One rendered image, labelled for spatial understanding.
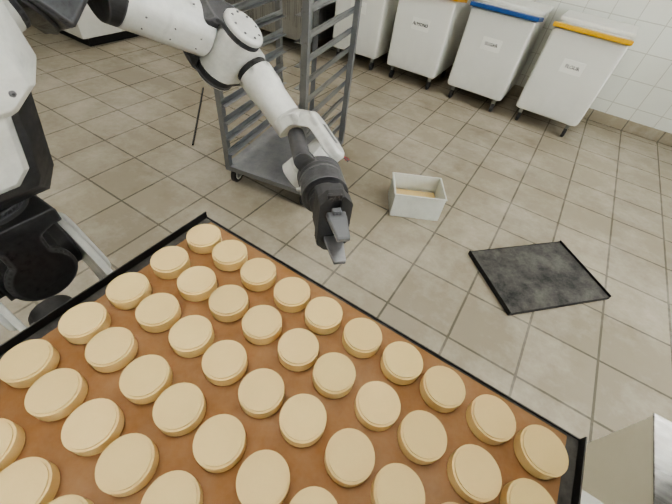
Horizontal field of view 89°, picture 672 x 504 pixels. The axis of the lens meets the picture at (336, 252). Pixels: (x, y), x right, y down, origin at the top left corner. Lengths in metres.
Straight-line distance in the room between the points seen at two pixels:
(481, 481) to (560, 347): 1.49
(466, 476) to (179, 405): 0.30
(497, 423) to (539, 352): 1.36
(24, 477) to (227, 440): 0.17
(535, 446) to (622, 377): 1.53
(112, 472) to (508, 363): 1.50
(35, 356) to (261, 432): 0.26
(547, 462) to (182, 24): 0.79
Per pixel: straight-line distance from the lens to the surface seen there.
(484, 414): 0.46
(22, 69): 0.59
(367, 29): 3.95
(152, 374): 0.45
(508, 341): 1.76
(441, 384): 0.45
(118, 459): 0.43
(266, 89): 0.75
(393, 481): 0.40
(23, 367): 0.51
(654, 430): 0.70
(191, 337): 0.46
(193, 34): 0.74
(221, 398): 0.44
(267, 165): 2.09
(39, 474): 0.45
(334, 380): 0.42
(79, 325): 0.51
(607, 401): 1.87
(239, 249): 0.53
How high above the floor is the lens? 1.31
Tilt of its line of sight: 47 degrees down
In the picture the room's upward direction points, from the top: 9 degrees clockwise
